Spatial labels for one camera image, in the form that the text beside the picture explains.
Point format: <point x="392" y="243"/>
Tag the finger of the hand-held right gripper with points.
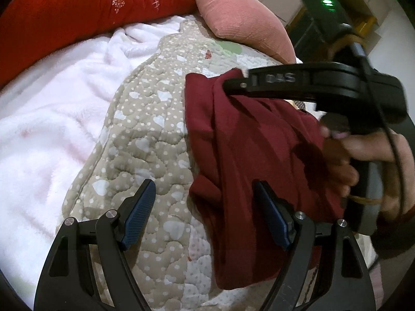
<point x="275" y="82"/>

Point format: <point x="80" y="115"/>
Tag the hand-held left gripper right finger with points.
<point x="274" y="217"/>

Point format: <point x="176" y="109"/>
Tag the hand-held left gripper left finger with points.
<point x="139" y="213"/>

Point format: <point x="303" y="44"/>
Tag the maroon sweater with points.
<point x="253" y="155"/>

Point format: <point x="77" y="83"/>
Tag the person's right forearm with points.
<point x="392" y="238"/>

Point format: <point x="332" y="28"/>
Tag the person's right hand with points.
<point x="369" y="149"/>

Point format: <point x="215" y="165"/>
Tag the beige heart-print quilted bedspread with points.
<point x="146" y="142"/>

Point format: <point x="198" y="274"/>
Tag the white fleece blanket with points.
<point x="48" y="129"/>

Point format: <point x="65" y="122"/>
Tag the red floral quilt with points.
<point x="64" y="16"/>

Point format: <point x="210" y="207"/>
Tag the dark door with yellow frame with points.
<point x="306" y="39"/>

